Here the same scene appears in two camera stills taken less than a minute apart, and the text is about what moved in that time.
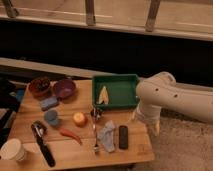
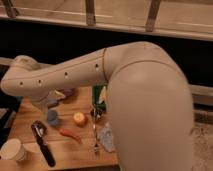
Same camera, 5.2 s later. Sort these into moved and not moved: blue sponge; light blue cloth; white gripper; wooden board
Moved: white gripper
Not moved: blue sponge; wooden board; light blue cloth
